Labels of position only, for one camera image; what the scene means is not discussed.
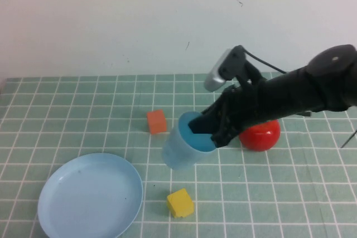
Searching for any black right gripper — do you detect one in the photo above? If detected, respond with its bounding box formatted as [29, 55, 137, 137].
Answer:
[189, 81, 270, 149]

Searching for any light blue plastic cup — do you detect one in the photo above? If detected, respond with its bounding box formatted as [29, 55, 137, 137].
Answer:
[162, 111, 217, 171]

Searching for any light blue plastic plate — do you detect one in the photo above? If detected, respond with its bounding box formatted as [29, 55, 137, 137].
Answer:
[37, 152, 144, 238]

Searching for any orange foam cube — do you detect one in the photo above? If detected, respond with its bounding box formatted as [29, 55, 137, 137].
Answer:
[146, 109, 168, 135]

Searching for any yellow foam cube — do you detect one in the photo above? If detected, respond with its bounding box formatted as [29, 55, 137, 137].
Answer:
[166, 188, 195, 218]

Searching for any green white grid tablecloth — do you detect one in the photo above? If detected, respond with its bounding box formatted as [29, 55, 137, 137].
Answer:
[0, 71, 357, 238]

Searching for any grey silver wrist camera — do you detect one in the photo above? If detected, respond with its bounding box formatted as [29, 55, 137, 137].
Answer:
[204, 45, 253, 93]

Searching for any black camera cable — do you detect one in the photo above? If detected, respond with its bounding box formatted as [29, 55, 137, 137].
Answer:
[244, 50, 287, 74]

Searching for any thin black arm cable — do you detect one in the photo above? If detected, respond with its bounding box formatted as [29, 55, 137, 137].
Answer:
[340, 128, 357, 149]

